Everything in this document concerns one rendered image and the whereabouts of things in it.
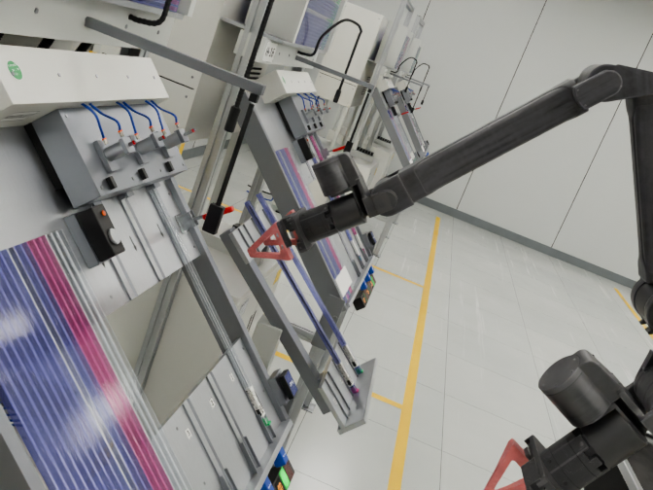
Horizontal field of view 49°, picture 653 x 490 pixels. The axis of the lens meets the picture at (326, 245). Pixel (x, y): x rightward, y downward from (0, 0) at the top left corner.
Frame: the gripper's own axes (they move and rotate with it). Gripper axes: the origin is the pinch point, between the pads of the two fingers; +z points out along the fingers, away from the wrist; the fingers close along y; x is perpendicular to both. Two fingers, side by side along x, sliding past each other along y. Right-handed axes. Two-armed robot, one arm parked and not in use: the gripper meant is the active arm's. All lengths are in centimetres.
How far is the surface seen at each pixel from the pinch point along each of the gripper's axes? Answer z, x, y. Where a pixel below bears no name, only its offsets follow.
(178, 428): 13.8, 18.3, 27.5
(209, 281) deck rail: 15.1, 3.7, -7.7
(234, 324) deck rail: 13.9, 13.4, -7.7
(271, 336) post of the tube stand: 16.3, 23.5, -29.4
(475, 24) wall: -82, -67, -749
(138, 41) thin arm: -1.7, -36.5, 18.8
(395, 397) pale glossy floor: 37, 113, -201
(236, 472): 13.3, 31.8, 17.5
